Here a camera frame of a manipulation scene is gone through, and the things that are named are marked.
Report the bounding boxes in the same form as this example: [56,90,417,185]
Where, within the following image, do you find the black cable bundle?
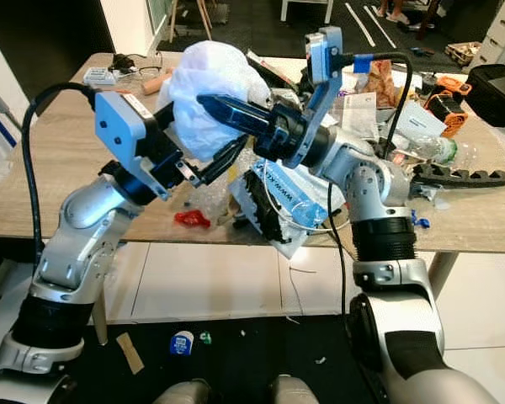
[109,53,161,77]

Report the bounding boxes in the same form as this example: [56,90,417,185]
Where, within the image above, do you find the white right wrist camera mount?
[295,27,344,167]

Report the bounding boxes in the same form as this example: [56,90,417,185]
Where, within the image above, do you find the grey robot knee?
[268,375,325,404]
[160,380,224,404]

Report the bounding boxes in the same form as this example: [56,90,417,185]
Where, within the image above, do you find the clear plastic bottle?
[387,101,460,165]

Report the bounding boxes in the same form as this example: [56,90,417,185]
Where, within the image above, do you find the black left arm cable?
[21,82,100,262]

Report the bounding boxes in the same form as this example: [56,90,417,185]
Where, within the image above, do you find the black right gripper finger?
[199,94,274,138]

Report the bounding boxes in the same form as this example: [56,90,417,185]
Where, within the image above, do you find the orange cylinder handle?
[141,69,173,95]

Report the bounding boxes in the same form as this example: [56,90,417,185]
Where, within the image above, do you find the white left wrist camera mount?
[93,90,169,190]

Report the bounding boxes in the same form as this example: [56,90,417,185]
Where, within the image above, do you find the small red plastic piece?
[173,209,213,230]

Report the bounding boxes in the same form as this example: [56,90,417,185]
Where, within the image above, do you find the small white box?
[82,67,119,85]

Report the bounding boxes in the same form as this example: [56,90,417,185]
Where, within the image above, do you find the brown snack bag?
[362,59,401,106]

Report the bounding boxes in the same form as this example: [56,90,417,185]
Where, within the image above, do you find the grey right robot knee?
[268,375,325,404]

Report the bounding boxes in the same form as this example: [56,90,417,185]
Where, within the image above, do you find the orange black tool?
[425,74,474,127]

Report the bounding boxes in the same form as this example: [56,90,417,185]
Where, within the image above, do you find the black moulded tray strip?
[412,162,505,190]

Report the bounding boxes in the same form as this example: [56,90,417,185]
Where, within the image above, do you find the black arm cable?
[328,52,413,404]
[21,82,100,262]

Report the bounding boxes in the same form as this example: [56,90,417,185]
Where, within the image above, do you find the brown cardboard strip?
[116,332,146,375]

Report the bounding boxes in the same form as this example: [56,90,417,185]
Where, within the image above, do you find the black case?
[463,63,505,127]

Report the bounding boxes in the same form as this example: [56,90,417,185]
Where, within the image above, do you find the blue white plastic package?
[236,160,339,258]

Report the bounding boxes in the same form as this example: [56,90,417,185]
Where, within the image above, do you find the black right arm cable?
[328,52,413,404]

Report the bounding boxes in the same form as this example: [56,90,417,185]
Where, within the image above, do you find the white side table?
[280,0,336,24]

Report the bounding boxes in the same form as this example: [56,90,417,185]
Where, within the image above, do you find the person's feet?
[375,0,447,26]

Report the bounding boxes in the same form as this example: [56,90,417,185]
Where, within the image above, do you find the white plastic bag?
[167,40,270,162]

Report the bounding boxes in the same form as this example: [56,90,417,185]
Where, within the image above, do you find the grey left robot knee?
[160,380,224,404]

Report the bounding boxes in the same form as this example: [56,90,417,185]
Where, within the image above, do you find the clear crumpled plastic wrap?
[185,181,241,224]

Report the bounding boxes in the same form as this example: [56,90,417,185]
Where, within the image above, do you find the black floor mat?
[0,316,380,404]

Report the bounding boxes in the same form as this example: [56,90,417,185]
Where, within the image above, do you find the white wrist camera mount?
[93,90,169,190]
[295,27,344,167]

